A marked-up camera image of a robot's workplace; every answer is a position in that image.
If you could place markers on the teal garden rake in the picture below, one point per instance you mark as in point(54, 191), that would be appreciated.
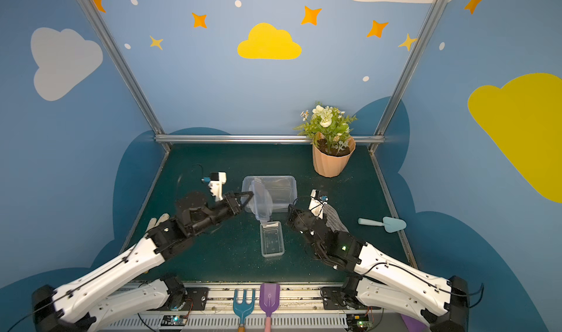
point(243, 308)

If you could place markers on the mint green small trowel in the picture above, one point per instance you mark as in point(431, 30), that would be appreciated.
point(390, 224)

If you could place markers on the green artificial plant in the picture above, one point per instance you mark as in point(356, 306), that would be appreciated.
point(328, 128)

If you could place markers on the aluminium frame rail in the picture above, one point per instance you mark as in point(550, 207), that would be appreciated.
point(232, 139)

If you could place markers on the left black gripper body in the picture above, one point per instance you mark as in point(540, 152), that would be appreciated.
point(230, 206)

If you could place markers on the white work glove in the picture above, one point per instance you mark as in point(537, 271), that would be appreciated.
point(153, 222)

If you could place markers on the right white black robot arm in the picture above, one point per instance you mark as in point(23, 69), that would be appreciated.
point(378, 280)

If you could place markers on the terracotta flower pot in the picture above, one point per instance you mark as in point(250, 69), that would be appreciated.
point(330, 166)

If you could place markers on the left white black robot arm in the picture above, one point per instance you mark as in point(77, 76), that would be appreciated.
point(67, 307)

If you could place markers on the purple garden shovel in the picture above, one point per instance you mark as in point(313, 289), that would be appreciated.
point(269, 302)

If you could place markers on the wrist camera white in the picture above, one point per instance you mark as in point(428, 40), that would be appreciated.
point(318, 199)
point(215, 182)

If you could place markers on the small lunch box lid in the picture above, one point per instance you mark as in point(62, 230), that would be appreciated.
point(261, 204)

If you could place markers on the controller board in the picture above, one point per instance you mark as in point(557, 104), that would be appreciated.
point(358, 323)
point(173, 321)

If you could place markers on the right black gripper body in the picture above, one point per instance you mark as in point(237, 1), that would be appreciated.
point(299, 218)

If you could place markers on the small clear lunch box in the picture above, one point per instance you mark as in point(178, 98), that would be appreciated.
point(272, 243)

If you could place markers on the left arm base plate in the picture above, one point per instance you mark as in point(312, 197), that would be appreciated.
point(189, 299)

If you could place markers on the grey striped cloth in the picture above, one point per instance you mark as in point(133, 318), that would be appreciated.
point(333, 220)

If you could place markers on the left controller board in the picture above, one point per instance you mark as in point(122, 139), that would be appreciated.
point(173, 321)

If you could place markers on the purple scoop pink handle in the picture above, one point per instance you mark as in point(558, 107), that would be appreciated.
point(413, 325)

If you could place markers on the right controller board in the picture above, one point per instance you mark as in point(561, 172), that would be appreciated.
point(358, 323)

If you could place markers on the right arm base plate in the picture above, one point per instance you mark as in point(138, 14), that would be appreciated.
point(341, 298)

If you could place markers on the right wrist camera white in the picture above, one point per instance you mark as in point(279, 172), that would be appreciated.
point(318, 199)

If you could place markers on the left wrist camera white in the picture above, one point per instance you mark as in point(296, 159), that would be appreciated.
point(215, 182)

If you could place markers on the large clear lunch box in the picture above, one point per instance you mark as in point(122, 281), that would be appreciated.
point(282, 188)

